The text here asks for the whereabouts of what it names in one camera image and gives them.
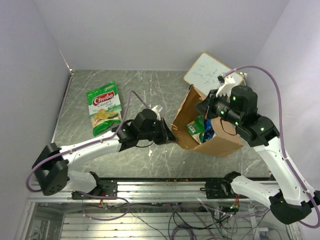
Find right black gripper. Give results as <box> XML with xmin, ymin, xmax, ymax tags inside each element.
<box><xmin>194</xmin><ymin>88</ymin><xmax>243</xmax><ymax>127</ymax></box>

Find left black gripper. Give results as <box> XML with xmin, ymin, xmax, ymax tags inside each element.
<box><xmin>138</xmin><ymin>117</ymin><xmax>179</xmax><ymax>146</ymax></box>

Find brown paper bag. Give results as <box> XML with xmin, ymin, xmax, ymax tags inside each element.
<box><xmin>172</xmin><ymin>86</ymin><xmax>244</xmax><ymax>157</ymax></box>

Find green Chuba chips bag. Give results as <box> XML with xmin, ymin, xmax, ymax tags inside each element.
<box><xmin>86</xmin><ymin>81</ymin><xmax>122</xmax><ymax>137</ymax></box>

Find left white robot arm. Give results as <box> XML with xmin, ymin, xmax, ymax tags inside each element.
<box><xmin>32</xmin><ymin>108</ymin><xmax>178</xmax><ymax>199</ymax></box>

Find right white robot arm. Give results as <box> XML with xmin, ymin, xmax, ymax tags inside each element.
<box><xmin>195</xmin><ymin>85</ymin><xmax>320</xmax><ymax>225</ymax></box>

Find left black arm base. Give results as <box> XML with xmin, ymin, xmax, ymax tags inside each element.
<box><xmin>71</xmin><ymin>180</ymin><xmax>118</xmax><ymax>200</ymax></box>

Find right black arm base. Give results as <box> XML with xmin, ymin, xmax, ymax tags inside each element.
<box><xmin>199</xmin><ymin>171</ymin><xmax>241</xmax><ymax>199</ymax></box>

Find colourful snack packets in bag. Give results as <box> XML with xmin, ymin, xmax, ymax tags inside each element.
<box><xmin>186</xmin><ymin>115</ymin><xmax>216</xmax><ymax>144</ymax></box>

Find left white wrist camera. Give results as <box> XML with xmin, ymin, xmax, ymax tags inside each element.
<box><xmin>151</xmin><ymin>105</ymin><xmax>163</xmax><ymax>120</ymax></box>

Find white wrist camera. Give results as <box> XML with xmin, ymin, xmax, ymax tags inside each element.
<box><xmin>151</xmin><ymin>105</ymin><xmax>163</xmax><ymax>120</ymax></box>
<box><xmin>216</xmin><ymin>74</ymin><xmax>236</xmax><ymax>97</ymax></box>

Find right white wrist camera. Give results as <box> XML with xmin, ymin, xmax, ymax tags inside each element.
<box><xmin>216</xmin><ymin>74</ymin><xmax>236</xmax><ymax>97</ymax></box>

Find small whiteboard wooden frame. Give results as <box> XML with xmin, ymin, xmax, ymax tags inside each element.
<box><xmin>183</xmin><ymin>52</ymin><xmax>231</xmax><ymax>95</ymax></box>

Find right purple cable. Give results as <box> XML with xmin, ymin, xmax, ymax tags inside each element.
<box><xmin>226</xmin><ymin>65</ymin><xmax>320</xmax><ymax>229</ymax></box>

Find purple cable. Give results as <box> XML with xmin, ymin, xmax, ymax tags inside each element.
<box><xmin>226</xmin><ymin>65</ymin><xmax>320</xmax><ymax>229</ymax></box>
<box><xmin>26</xmin><ymin>90</ymin><xmax>153</xmax><ymax>193</ymax></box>

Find aluminium frame rail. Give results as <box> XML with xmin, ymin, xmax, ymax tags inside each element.
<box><xmin>27</xmin><ymin>181</ymin><xmax>236</xmax><ymax>204</ymax></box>

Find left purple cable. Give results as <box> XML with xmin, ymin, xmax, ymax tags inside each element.
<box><xmin>26</xmin><ymin>90</ymin><xmax>153</xmax><ymax>193</ymax></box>

